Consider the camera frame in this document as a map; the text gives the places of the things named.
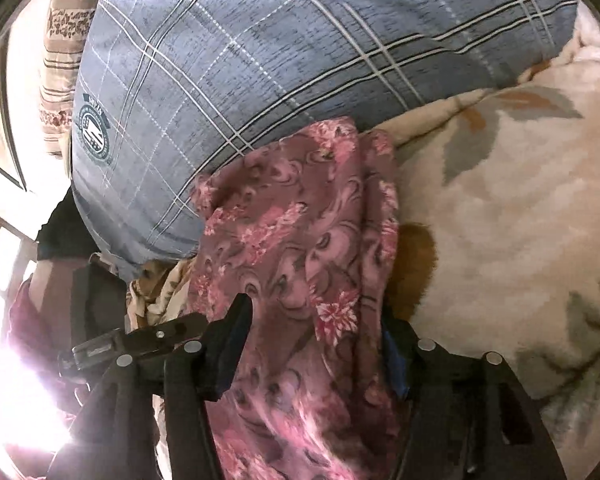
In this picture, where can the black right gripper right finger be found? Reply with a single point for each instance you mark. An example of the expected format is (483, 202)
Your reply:
(460, 417)

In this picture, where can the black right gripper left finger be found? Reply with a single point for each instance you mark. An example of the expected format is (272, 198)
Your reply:
(113, 436)

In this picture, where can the pink floral patterned garment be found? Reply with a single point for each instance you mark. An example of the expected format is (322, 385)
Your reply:
(307, 227)

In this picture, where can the cream leaf-print blanket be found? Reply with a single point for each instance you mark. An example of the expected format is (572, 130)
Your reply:
(498, 238)

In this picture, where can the blue plaid pillow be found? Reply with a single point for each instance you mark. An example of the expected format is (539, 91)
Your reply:
(170, 89)

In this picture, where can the beige striped patterned curtain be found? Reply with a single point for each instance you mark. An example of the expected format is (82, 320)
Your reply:
(67, 26)

